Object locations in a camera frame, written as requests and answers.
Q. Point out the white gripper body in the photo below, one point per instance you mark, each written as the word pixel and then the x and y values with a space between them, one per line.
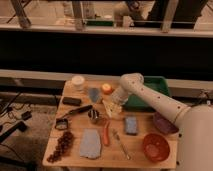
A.
pixel 114 108

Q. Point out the yellow banana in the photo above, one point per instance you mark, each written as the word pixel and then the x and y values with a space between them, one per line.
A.
pixel 109 113

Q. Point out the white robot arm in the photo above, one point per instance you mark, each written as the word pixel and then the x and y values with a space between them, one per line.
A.
pixel 195 143

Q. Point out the purple bowl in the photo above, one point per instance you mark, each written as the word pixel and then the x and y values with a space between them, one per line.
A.
pixel 163 124

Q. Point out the red bowl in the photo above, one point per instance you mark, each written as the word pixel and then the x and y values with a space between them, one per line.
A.
pixel 155 147

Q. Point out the orange apple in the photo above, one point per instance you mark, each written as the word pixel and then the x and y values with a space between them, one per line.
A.
pixel 106 88

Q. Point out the small metal cup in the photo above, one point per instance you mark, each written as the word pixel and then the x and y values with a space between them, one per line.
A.
pixel 93 115

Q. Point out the green plastic tray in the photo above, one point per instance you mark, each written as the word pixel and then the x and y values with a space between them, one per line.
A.
pixel 157 83

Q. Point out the blue sponge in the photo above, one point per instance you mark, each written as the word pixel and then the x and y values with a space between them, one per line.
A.
pixel 131 125

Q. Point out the orange carrot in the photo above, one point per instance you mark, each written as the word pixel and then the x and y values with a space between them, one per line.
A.
pixel 106 140

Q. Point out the metal fork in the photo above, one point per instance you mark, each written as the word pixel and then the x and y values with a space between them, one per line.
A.
pixel 116 136

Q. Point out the white lidded cup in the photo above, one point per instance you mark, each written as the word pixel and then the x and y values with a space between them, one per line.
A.
pixel 78 82

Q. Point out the black rectangular block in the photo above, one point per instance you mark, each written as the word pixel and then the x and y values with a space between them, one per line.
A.
pixel 71 101

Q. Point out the bunch of dark grapes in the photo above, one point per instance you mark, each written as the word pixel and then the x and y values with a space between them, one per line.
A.
pixel 63 144

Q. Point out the black handled knife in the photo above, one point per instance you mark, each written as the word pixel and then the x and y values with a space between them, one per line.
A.
pixel 78 110

